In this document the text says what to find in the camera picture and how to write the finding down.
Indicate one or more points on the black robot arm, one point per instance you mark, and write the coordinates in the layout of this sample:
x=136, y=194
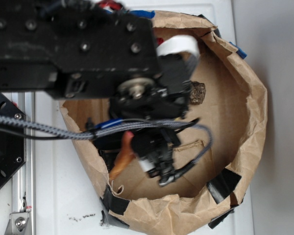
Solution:
x=75, y=49

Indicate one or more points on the dark green oblong object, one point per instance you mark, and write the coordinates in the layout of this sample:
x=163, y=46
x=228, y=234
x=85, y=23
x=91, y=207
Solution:
x=107, y=143

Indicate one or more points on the brown paper bag bin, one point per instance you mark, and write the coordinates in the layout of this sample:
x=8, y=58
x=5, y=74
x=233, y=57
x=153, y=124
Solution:
x=235, y=108

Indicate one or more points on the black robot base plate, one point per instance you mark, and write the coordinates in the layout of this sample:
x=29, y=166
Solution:
x=12, y=153

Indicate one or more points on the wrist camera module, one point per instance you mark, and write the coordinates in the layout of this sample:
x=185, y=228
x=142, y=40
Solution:
x=155, y=157

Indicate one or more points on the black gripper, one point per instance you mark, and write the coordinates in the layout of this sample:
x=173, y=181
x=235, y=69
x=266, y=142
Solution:
x=166, y=97

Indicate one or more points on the brown rock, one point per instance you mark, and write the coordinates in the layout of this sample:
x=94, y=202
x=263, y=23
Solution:
x=198, y=92

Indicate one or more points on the aluminium extrusion rail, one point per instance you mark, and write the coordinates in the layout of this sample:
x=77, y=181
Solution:
x=23, y=182

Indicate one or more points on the metal corner bracket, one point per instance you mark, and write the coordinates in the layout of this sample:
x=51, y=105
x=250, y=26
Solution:
x=19, y=224

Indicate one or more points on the orange conch shell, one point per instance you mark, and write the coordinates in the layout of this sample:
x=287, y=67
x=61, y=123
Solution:
x=124, y=157

